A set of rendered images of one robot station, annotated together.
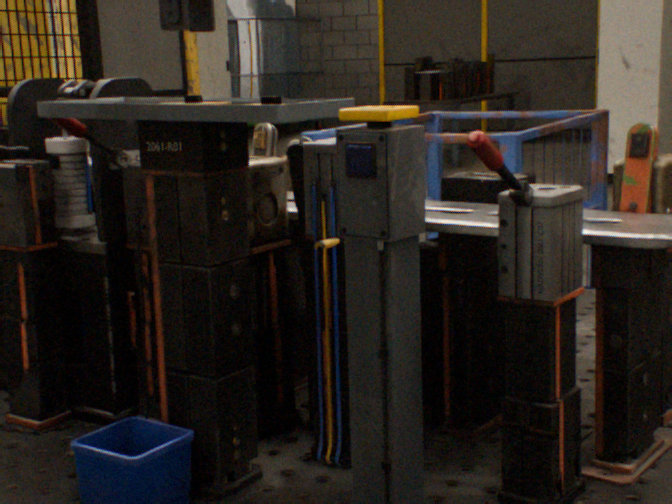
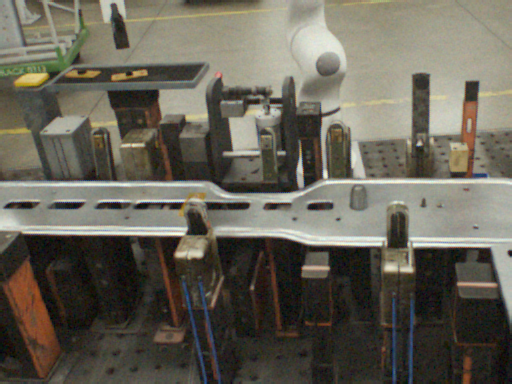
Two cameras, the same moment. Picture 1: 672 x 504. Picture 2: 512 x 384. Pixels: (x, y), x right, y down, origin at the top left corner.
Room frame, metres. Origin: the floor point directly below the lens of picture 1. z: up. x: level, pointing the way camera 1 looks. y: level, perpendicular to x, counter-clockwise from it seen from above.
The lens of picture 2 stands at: (2.62, -0.09, 1.64)
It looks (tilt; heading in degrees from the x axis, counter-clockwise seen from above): 28 degrees down; 152
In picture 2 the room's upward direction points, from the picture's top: 4 degrees counter-clockwise
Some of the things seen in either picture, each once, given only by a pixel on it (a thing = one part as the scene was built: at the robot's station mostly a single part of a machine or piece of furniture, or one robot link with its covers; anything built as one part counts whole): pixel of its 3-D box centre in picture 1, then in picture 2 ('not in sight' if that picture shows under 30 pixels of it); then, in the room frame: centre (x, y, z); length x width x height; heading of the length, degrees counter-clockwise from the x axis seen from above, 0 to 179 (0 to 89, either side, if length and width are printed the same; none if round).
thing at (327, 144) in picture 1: (351, 299); (87, 199); (1.29, -0.01, 0.90); 0.13 x 0.10 x 0.41; 144
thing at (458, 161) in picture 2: not in sight; (454, 218); (1.84, 0.68, 0.88); 0.04 x 0.04 x 0.36; 54
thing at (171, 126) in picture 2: not in sight; (185, 190); (1.39, 0.21, 0.90); 0.05 x 0.05 x 0.40; 54
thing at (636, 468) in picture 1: (629, 346); not in sight; (1.25, -0.35, 0.84); 0.18 x 0.06 x 0.29; 144
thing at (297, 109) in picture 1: (191, 108); (130, 76); (1.21, 0.17, 1.16); 0.37 x 0.14 x 0.02; 54
